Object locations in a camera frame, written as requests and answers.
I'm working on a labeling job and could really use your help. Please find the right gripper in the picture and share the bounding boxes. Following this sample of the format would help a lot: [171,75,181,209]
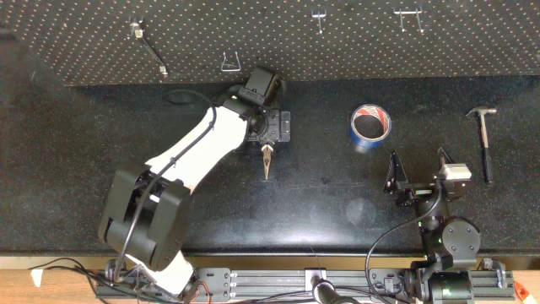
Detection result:
[382,147,455,208]

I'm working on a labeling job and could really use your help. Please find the black and white pliers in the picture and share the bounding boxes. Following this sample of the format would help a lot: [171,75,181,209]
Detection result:
[260,142,275,182]

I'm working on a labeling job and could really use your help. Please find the black pegboard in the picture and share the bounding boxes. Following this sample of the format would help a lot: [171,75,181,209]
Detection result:
[0,0,540,87]

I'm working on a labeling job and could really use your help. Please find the roll of blue tape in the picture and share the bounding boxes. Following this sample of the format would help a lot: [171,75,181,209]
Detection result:
[348,103,393,155]

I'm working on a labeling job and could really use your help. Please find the hammer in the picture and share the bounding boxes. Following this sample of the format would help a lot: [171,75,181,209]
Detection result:
[465,106,498,187]

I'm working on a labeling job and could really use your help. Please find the orange marker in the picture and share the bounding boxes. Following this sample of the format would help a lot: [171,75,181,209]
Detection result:
[514,280,533,303]

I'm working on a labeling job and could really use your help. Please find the wrench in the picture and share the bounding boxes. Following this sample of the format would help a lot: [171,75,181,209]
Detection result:
[129,20,170,79]

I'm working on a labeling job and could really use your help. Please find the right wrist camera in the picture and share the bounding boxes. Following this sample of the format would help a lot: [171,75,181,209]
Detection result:
[437,162,473,201]

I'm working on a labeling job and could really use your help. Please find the black cable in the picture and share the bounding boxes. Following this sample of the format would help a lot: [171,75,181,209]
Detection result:
[364,185,444,297]
[112,88,219,282]

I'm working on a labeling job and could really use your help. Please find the mounting rail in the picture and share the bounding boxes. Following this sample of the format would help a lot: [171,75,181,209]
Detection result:
[94,266,516,304]

